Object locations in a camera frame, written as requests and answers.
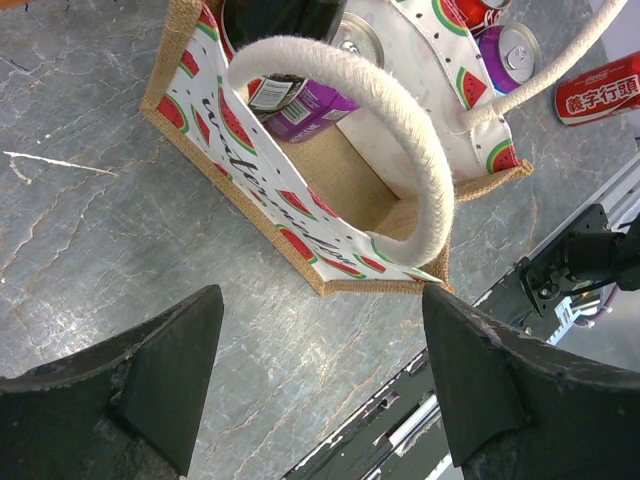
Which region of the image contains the red cola can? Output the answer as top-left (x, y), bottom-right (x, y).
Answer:
top-left (453, 0), bottom-right (512, 36)
top-left (554, 52), bottom-right (639, 127)

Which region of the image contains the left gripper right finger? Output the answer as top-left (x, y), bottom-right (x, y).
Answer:
top-left (422, 286), bottom-right (639, 479)

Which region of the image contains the glass cola bottle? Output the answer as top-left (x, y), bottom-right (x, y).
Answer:
top-left (219, 0), bottom-right (346, 122)

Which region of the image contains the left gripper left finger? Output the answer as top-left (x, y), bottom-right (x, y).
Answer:
top-left (1, 285), bottom-right (224, 479)

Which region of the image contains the burlap canvas watermelon bag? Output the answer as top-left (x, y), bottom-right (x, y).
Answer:
top-left (139, 0), bottom-right (629, 297)

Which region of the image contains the purple fanta can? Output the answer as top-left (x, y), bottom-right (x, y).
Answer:
top-left (264, 12), bottom-right (384, 143)
top-left (476, 22), bottom-right (541, 94)

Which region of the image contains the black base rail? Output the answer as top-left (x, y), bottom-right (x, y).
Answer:
top-left (285, 287), bottom-right (518, 479)

